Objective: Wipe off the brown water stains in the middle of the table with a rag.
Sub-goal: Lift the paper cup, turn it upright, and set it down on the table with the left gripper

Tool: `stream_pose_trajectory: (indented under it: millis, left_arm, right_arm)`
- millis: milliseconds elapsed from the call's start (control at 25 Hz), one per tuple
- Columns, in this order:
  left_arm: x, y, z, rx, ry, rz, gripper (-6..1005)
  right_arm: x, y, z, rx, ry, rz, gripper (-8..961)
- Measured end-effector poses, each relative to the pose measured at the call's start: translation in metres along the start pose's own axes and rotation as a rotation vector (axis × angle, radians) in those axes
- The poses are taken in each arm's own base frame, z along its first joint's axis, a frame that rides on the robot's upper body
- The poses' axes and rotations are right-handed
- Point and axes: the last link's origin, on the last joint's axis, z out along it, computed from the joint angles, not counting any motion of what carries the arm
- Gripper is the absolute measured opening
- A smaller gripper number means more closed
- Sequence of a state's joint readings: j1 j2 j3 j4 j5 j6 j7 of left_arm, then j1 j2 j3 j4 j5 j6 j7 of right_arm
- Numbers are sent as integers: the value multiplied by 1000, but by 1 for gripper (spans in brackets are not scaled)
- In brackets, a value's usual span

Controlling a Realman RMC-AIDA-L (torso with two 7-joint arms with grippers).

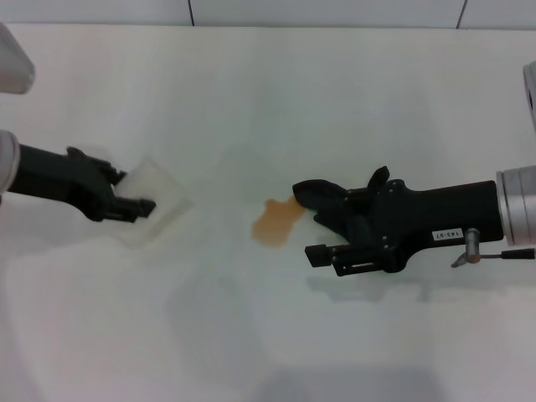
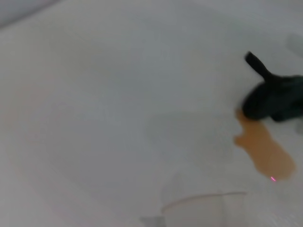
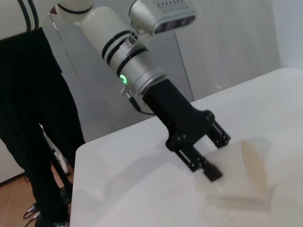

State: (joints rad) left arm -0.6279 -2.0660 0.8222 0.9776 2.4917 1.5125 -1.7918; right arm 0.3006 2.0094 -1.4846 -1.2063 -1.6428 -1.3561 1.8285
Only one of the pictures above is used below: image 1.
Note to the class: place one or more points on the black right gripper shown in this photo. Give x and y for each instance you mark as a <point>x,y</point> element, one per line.
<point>439,213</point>

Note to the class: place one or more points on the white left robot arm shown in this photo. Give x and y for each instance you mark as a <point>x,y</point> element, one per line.
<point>6,163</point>

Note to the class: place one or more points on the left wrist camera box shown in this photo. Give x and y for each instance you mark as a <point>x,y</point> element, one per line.
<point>12,63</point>

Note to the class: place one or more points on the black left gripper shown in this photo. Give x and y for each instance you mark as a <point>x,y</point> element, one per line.
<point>50,176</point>

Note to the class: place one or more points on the dark blue rag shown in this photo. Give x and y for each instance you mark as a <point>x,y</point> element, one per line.
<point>318,194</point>

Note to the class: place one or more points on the brown water stain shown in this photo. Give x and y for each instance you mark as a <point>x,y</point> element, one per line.
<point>274,224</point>

